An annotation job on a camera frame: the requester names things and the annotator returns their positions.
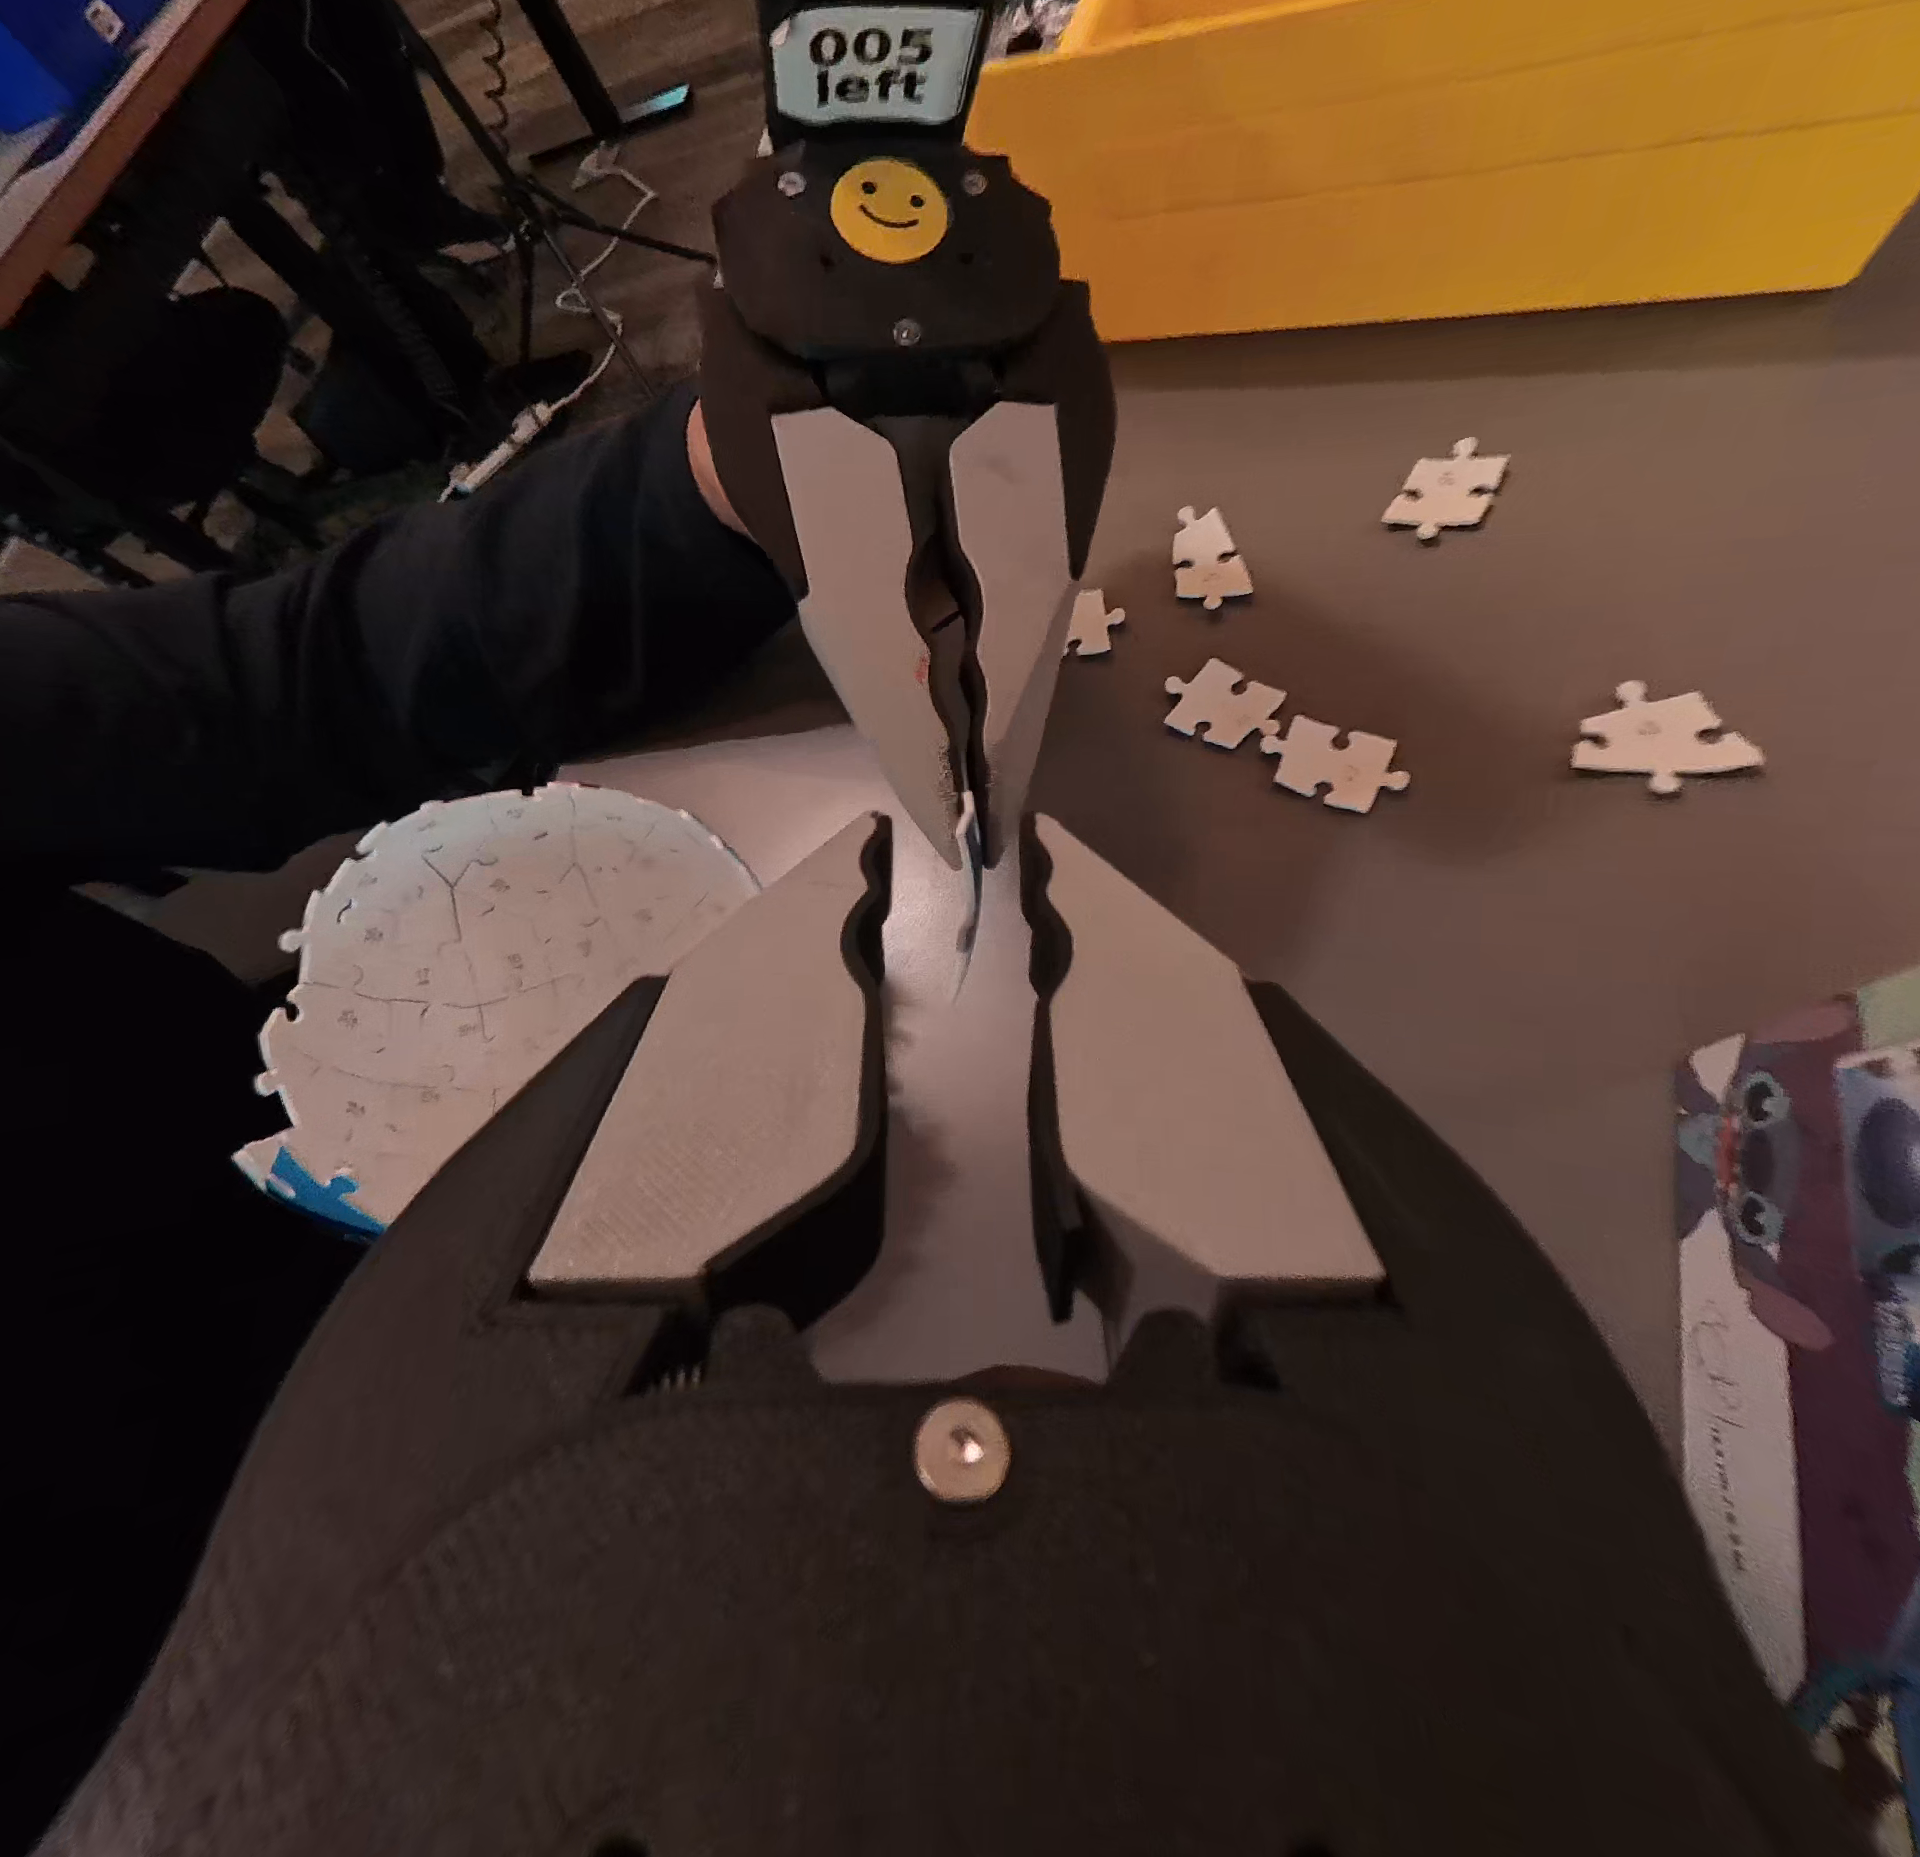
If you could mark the person's left forearm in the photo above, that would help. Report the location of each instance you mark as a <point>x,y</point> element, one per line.
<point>450,611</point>

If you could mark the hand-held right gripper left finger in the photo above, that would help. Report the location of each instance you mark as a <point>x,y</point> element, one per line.
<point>705,1137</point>

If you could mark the yellow plastic bin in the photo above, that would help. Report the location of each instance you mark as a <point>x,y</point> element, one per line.
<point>1424,163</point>

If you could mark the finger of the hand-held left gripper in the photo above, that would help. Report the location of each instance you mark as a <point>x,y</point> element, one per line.
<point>856,567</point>
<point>1020,567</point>

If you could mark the person's dark clothed torso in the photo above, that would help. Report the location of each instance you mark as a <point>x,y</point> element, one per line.
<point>92,1438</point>

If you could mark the partly built puzzle ball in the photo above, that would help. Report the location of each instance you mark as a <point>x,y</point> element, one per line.
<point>482,959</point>

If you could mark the person's left hand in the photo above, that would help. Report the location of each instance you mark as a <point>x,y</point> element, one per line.
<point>708,463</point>

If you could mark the printed cardboard puzzle box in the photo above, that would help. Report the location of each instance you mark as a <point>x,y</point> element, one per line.
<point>1800,1288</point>

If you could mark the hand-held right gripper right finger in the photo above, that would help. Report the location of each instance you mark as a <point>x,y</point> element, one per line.
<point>1216,1137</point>

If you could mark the puzzle pieces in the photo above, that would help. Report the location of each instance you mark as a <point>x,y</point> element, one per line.
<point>1335,762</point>

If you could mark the blue storage bin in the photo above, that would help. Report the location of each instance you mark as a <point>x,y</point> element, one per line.
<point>77,13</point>

